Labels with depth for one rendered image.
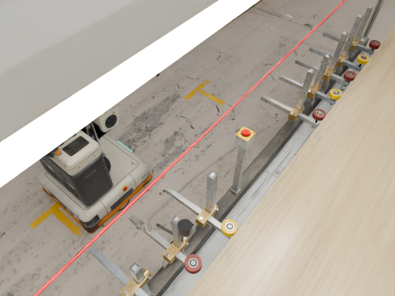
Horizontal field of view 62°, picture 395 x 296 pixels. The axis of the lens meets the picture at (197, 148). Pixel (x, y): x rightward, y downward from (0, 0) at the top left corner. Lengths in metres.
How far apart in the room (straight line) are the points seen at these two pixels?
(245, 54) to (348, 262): 3.01
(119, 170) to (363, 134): 1.74
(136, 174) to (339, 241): 1.55
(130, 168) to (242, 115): 1.33
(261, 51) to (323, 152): 2.45
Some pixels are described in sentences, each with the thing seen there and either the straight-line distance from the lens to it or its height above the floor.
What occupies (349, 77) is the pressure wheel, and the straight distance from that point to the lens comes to 2.61.
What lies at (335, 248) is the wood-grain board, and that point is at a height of 0.90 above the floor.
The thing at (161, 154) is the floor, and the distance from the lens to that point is 3.04.
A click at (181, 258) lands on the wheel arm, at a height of 0.86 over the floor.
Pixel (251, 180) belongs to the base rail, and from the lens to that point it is 2.06.
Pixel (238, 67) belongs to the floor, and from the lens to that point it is 3.98.
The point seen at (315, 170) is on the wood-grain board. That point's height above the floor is 0.90.
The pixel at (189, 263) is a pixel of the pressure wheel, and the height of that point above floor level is 0.91.
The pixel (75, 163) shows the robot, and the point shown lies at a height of 0.79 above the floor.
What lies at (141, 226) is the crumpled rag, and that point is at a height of 0.87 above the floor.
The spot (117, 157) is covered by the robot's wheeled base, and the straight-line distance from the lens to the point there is 2.73.
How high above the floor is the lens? 2.39
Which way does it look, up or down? 51 degrees down
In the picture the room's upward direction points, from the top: straight up
